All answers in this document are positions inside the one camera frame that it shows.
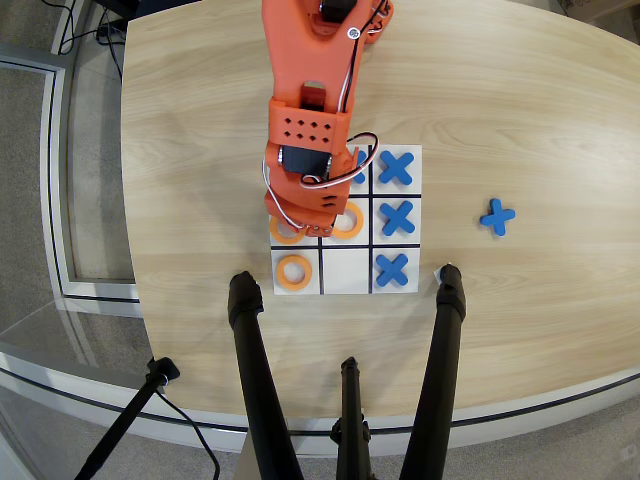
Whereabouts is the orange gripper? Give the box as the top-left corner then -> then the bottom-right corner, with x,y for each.
262,169 -> 352,239

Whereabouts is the orange foam ring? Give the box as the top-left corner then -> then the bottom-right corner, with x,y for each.
331,201 -> 366,239
275,253 -> 314,291
269,215 -> 307,246

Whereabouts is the brown cardboard box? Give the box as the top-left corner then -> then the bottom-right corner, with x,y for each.
552,0 -> 640,21

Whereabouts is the white tic-tac-toe board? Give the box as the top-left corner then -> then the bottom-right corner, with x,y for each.
266,144 -> 424,296

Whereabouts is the blue foam cross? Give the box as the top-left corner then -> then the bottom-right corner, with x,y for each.
479,197 -> 517,237
380,199 -> 417,237
378,149 -> 416,186
373,253 -> 410,289
349,148 -> 370,186

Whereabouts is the thick black tripod leg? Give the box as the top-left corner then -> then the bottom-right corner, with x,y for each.
227,271 -> 306,480
398,264 -> 467,480

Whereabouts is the thin black tripod leg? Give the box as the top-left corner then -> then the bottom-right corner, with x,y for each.
329,356 -> 374,480

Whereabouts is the black stand pole with clamp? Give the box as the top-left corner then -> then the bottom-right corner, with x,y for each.
73,357 -> 181,480

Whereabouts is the black furniture base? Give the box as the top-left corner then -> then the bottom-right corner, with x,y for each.
94,0 -> 146,21

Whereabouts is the black cable of stand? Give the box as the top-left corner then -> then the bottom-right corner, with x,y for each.
154,389 -> 221,480

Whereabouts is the grey metal glass frame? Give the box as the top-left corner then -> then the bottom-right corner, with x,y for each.
0,43 -> 144,306

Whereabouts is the black floor power cable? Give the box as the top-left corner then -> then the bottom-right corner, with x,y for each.
49,0 -> 126,76

